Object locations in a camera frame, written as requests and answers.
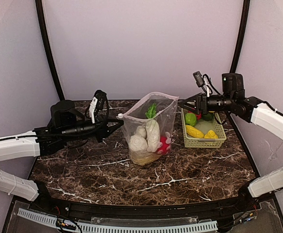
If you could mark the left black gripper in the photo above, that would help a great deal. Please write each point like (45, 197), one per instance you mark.
(100, 128)

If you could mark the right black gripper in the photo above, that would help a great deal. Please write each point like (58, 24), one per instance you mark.
(202, 103)

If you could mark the grey toy mushroom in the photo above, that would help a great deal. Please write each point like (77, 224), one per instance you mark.
(137, 141)

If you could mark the clear zip top bag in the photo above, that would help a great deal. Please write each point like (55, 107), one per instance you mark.
(166, 112)

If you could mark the white toy radish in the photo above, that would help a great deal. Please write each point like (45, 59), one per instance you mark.
(152, 129)

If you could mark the toy napa cabbage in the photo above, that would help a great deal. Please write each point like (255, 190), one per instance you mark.
(143, 157)

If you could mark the red toy pepper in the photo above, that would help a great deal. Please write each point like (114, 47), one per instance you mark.
(165, 145)

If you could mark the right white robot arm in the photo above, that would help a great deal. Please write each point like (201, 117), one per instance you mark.
(250, 109)

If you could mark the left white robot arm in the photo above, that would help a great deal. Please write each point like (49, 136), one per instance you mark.
(67, 124)

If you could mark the green toy apple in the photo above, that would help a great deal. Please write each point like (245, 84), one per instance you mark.
(190, 119)

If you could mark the red toy apple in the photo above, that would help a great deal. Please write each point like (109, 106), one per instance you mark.
(199, 116)

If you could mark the dark green toy lime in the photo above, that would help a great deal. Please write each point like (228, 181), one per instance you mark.
(208, 116)

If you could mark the yellow toy corn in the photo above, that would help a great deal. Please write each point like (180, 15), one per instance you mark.
(193, 132)

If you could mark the green perforated plastic basket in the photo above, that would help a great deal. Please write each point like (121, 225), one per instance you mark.
(204, 127)

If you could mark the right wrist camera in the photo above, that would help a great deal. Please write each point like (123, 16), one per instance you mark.
(202, 82)

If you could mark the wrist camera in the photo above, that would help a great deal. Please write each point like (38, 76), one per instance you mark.
(202, 82)
(97, 103)

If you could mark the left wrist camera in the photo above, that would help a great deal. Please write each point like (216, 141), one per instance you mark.
(97, 103)

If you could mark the black front table rail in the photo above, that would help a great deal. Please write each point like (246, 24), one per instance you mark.
(221, 209)

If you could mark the right black frame post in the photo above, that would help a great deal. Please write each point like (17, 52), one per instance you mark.
(241, 35)

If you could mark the black frame post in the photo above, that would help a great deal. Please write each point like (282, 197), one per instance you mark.
(241, 35)
(47, 48)

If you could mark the white slotted cable duct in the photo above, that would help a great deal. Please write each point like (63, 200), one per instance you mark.
(111, 225)

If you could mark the left black frame post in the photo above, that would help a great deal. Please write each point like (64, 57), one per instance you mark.
(47, 48)

